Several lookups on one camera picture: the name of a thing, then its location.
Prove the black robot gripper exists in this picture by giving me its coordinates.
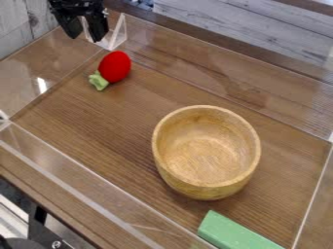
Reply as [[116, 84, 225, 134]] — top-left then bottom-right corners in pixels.
[[48, 0, 110, 42]]

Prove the red plush strawberry toy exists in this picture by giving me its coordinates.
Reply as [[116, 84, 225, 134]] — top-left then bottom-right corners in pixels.
[[88, 51, 131, 90]]

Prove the wooden bowl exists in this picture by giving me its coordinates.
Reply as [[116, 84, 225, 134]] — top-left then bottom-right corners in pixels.
[[151, 105, 262, 200]]

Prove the green rectangular block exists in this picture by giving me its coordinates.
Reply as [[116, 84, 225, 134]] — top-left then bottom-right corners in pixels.
[[198, 210, 285, 249]]

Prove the clear acrylic corner bracket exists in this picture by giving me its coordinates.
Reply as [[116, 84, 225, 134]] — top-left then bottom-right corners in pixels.
[[95, 14, 127, 51]]

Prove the clear acrylic tray wall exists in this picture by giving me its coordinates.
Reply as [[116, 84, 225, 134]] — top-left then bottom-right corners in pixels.
[[0, 112, 214, 249]]

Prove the black table leg bracket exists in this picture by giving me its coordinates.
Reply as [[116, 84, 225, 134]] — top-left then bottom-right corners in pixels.
[[27, 206, 73, 249]]

